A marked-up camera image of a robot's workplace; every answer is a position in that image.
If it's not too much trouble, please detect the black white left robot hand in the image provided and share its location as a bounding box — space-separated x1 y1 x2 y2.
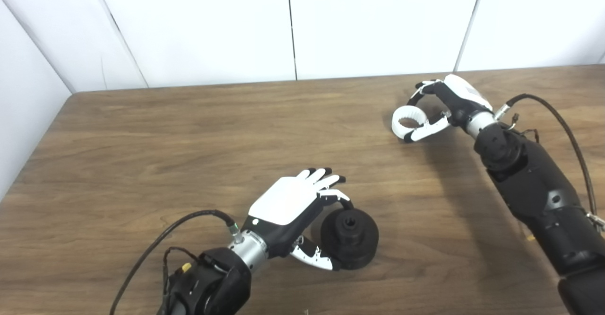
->
241 167 354 271

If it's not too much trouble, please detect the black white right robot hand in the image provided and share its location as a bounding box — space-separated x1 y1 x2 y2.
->
404 74 493 143

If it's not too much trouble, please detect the white plastic ring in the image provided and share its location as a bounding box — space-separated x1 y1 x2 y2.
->
391 105 428 140

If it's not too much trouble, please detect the round black plastic part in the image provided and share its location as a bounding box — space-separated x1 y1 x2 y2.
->
320 207 380 271

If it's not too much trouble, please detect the thin dark wire bundle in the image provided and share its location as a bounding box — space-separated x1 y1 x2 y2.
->
508 113 539 143

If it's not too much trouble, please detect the thin wire with yellow plug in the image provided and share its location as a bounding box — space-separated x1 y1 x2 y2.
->
162 246 199 301

